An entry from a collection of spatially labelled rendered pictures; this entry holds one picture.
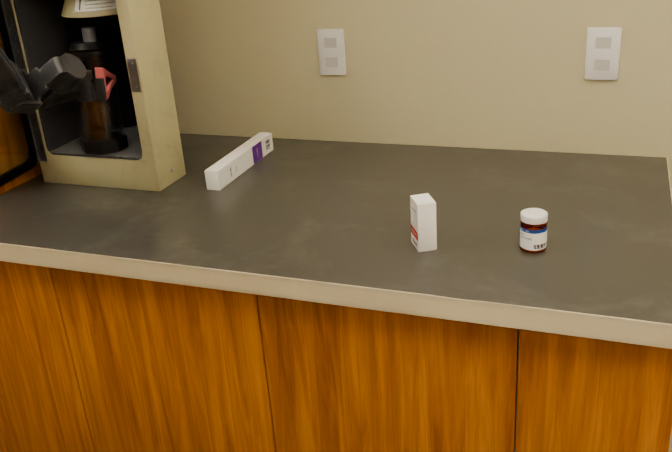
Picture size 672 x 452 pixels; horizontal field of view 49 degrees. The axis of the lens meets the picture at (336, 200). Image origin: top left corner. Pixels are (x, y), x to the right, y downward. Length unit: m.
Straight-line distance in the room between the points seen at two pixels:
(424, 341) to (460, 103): 0.74
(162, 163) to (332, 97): 0.48
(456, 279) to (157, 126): 0.77
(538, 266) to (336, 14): 0.87
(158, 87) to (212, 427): 0.72
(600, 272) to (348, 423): 0.52
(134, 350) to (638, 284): 0.93
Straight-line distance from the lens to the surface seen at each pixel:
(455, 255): 1.27
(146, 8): 1.63
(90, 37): 1.71
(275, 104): 1.95
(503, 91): 1.77
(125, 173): 1.70
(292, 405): 1.42
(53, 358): 1.69
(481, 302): 1.14
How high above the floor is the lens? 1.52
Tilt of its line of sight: 22 degrees down
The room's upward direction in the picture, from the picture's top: 4 degrees counter-clockwise
